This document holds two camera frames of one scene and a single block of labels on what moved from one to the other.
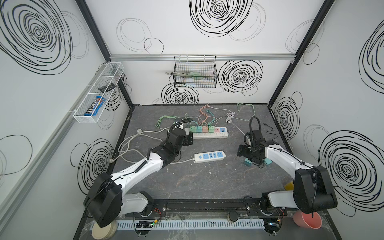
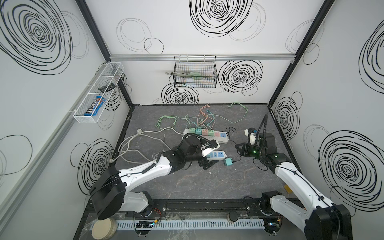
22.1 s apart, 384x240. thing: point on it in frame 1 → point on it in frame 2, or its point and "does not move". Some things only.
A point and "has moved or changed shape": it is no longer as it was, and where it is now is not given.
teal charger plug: (267, 161) has moved or changed shape
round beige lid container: (105, 232) does not move
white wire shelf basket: (96, 100) does not move
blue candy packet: (95, 106) does not move
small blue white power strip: (209, 156) does not move
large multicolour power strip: (219, 132) has moved or changed shape
